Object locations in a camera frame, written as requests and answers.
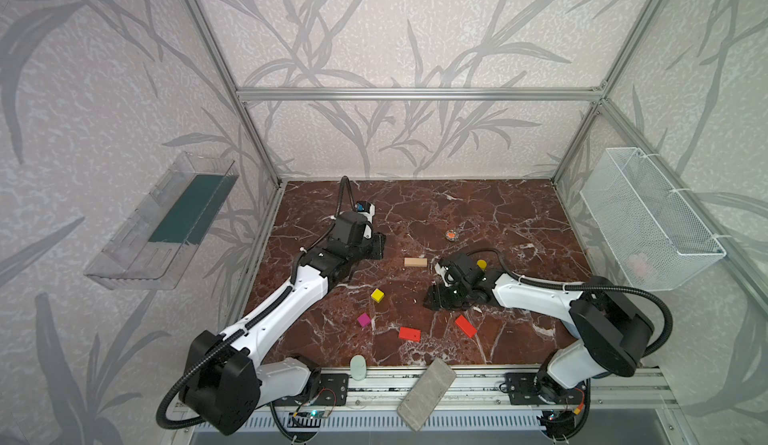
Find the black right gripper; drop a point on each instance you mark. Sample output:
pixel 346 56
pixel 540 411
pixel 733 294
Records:
pixel 444 292

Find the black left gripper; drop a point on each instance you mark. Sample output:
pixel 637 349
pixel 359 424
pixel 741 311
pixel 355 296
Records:
pixel 372 245

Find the red block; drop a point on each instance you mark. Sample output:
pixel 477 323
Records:
pixel 466 326
pixel 410 334

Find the natural wood block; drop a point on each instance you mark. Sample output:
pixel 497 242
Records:
pixel 415 262

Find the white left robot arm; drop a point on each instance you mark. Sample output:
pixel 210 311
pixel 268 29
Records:
pixel 225 380

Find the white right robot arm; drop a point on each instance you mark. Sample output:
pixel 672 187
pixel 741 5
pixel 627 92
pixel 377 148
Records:
pixel 615 326

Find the yellow cube block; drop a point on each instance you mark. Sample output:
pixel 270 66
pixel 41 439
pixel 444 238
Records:
pixel 377 295

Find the magenta cube block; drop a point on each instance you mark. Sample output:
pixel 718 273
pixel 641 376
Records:
pixel 364 320

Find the grey stone slab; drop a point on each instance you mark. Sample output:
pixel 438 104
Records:
pixel 425 395

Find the pale green oval soap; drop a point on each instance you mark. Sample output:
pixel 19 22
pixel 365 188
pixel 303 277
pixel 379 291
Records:
pixel 358 368

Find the pink item in basket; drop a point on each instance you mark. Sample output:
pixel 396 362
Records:
pixel 641 266

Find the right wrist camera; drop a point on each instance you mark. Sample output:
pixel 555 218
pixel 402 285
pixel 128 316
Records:
pixel 459 269

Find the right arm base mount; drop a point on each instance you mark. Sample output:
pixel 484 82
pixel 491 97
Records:
pixel 528 388

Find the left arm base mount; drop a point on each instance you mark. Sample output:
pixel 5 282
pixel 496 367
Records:
pixel 325 389

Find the clear plastic wall bin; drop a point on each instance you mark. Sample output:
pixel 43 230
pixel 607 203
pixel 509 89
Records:
pixel 155 245

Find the aluminium horizontal frame bar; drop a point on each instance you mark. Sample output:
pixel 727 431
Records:
pixel 256 94

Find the white wire basket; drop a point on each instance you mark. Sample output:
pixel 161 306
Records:
pixel 638 210

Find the aluminium frame post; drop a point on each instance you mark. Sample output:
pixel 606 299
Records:
pixel 638 32

